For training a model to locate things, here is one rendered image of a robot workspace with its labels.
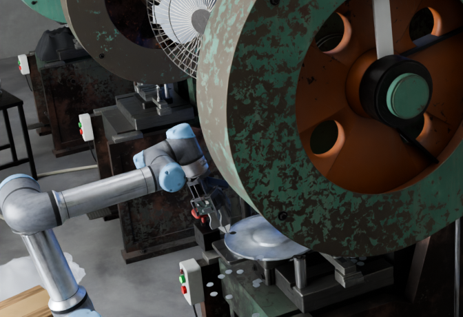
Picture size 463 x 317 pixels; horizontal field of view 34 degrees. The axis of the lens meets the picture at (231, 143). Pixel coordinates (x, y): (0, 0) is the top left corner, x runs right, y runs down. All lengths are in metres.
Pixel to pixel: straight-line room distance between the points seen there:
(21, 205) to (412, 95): 1.02
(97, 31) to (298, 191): 1.79
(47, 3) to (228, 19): 3.46
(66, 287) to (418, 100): 1.15
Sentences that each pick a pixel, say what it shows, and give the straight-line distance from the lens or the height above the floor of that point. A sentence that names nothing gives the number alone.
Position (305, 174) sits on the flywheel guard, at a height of 1.18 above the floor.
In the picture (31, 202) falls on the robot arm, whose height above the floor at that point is 1.07.
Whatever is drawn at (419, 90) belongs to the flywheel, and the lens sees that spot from 1.71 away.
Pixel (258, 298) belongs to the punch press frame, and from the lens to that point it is 2.26.
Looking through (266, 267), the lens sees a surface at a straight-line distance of 2.27.
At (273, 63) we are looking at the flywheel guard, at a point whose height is 1.45.
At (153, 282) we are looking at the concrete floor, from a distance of 3.67.
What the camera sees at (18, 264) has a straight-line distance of 3.67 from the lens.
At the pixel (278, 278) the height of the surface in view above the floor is 0.68.
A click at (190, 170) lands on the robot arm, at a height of 1.01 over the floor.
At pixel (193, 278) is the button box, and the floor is 0.60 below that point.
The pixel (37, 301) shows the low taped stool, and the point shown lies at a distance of 3.06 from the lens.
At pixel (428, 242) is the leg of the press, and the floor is 0.77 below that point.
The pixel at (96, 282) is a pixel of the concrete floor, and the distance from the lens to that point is 3.76.
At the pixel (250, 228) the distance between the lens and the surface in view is 2.34.
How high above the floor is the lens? 1.87
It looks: 21 degrees down
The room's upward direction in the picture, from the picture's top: 6 degrees counter-clockwise
